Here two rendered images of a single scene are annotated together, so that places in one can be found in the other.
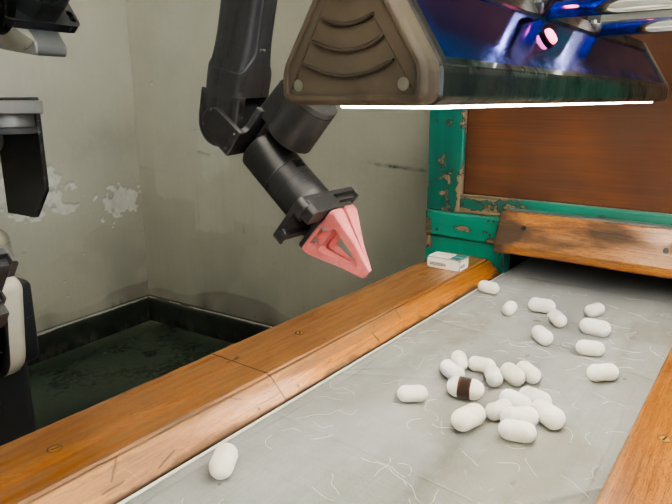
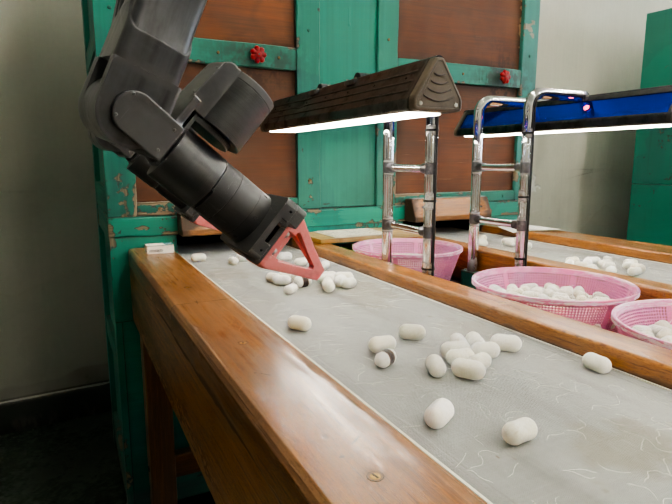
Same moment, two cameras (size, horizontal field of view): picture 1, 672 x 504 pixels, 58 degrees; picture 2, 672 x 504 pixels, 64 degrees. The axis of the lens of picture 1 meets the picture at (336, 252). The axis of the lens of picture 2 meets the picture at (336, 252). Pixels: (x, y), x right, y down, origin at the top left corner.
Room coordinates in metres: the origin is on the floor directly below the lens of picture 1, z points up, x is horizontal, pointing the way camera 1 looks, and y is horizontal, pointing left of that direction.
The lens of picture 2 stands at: (0.07, 0.72, 0.98)
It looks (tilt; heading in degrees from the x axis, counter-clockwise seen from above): 10 degrees down; 297
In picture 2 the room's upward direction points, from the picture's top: straight up
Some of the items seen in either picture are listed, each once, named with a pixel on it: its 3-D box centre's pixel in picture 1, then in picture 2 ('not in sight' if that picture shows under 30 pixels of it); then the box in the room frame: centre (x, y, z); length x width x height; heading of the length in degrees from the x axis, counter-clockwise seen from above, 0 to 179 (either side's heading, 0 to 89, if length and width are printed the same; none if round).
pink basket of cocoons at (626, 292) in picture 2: not in sight; (549, 308); (0.15, -0.25, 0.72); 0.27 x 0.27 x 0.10
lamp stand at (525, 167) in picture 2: not in sight; (525, 194); (0.24, -0.57, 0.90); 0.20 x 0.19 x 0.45; 144
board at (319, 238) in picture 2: not in sight; (363, 234); (0.68, -0.64, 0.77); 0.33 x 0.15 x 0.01; 54
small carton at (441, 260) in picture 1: (447, 261); (159, 248); (0.99, -0.19, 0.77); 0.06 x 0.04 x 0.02; 54
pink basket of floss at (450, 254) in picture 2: not in sight; (406, 264); (0.50, -0.52, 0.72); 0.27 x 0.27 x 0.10
